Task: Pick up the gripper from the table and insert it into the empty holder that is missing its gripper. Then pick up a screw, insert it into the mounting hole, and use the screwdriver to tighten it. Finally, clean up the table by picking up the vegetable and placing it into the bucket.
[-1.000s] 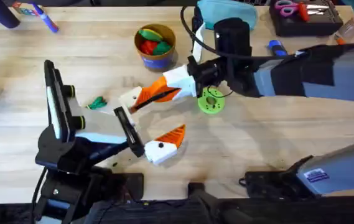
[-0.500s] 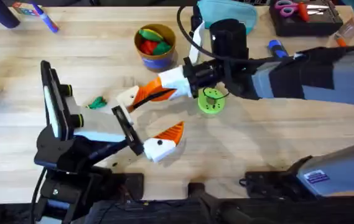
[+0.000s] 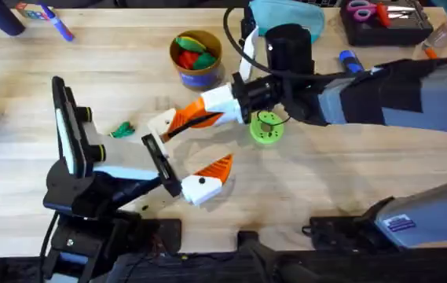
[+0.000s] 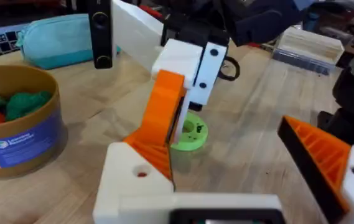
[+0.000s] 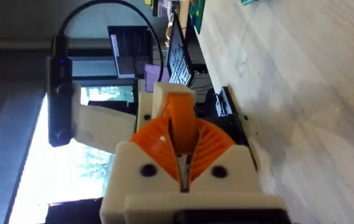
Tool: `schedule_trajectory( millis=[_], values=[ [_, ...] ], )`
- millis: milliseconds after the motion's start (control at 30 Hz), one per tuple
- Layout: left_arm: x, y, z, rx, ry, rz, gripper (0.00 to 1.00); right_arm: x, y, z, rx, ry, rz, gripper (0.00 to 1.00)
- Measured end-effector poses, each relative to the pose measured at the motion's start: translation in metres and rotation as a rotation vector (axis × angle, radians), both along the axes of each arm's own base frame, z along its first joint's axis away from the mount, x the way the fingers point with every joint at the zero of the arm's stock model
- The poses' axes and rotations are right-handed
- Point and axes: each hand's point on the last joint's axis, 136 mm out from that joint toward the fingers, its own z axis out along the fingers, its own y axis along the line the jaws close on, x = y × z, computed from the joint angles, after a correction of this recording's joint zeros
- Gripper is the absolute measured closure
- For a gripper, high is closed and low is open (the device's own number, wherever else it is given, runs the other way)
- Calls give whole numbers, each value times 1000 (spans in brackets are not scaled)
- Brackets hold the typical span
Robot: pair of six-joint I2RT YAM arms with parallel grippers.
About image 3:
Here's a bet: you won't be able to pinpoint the blue electric screwdriver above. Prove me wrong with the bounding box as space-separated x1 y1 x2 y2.
338 50 365 75

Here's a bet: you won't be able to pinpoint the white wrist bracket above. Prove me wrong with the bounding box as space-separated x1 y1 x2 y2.
238 25 260 83

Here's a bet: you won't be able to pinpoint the thick black cable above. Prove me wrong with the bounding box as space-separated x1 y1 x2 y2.
222 6 346 82

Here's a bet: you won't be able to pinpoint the brown tub with toys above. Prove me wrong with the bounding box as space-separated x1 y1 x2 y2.
169 29 225 92

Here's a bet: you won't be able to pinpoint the green toy vegetable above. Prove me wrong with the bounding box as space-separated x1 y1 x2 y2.
108 121 136 139

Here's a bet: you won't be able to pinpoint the blue marker pen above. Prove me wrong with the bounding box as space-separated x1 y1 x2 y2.
39 2 76 43

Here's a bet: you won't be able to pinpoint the thin black cable loop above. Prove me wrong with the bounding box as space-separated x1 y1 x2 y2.
255 109 291 127

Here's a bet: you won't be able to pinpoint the small colourful box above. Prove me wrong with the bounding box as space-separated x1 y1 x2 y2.
13 2 51 20

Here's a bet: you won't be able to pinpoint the orange handled tool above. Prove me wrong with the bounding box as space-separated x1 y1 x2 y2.
376 2 417 27

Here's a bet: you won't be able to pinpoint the black tool box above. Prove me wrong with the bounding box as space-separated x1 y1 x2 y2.
339 0 434 47

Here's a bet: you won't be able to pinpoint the orange ribbed wedge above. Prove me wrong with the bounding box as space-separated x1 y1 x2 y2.
161 109 225 142

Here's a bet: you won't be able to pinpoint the teal zip pouch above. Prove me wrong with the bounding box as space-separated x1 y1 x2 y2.
247 0 326 43

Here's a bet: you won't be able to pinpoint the pink scissors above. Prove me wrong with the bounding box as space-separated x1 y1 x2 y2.
344 0 378 23

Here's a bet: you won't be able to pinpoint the clear cup with pens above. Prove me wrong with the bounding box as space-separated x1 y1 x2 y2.
419 6 447 61

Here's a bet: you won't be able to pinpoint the green disc with holes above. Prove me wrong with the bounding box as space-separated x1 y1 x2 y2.
249 110 285 145

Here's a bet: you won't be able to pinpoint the black rail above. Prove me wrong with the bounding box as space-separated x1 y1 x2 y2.
0 230 447 283

